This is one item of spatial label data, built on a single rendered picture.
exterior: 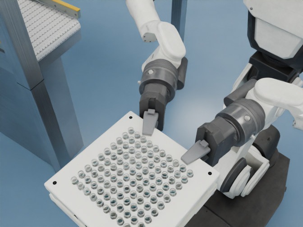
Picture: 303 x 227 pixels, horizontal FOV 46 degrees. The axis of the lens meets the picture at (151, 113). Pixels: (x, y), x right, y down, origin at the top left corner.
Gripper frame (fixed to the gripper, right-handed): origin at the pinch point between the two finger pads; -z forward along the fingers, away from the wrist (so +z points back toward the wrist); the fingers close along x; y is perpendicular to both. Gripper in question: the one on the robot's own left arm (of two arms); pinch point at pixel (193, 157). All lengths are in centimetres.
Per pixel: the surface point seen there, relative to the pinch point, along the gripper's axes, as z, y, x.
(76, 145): 10, 86, 98
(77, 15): 19, 76, 14
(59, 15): 15, 83, 16
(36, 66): -6, 61, 14
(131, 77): 69, 112, 103
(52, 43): 5, 72, 17
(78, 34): 19, 78, 24
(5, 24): -11, 59, -5
